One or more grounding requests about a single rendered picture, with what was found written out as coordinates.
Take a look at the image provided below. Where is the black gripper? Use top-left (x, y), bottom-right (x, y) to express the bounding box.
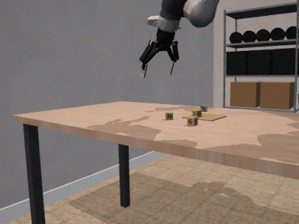
top-left (139, 28), bottom-right (179, 78)

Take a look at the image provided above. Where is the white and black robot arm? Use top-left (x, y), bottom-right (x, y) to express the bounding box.
top-left (147, 0), bottom-right (220, 32)

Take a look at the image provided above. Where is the tan flat mat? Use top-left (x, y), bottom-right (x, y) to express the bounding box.
top-left (183, 113), bottom-right (227, 121)

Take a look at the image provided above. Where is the wooden letter block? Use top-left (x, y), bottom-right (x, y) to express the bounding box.
top-left (192, 109), bottom-right (202, 117)
top-left (200, 105), bottom-right (207, 112)
top-left (187, 116), bottom-right (198, 126)
top-left (165, 112), bottom-right (173, 120)

